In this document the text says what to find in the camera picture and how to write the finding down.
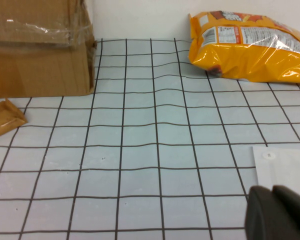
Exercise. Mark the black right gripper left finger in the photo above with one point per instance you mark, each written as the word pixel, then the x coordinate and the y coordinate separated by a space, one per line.
pixel 265 220

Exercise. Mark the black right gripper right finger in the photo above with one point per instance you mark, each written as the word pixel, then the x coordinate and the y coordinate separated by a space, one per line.
pixel 297 207

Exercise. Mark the large orange snack bag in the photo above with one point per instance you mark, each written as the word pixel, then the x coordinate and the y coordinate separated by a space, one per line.
pixel 240 60

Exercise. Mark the white paper sheet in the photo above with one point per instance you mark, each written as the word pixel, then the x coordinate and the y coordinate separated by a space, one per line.
pixel 285 167

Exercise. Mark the white grid tablecloth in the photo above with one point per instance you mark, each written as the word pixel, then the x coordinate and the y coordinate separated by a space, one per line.
pixel 140 150

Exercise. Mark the large taped cardboard box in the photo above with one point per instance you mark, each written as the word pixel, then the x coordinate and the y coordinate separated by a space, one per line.
pixel 40 70

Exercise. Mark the brown biscuit packet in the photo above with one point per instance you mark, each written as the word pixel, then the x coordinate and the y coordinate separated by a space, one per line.
pixel 5 120

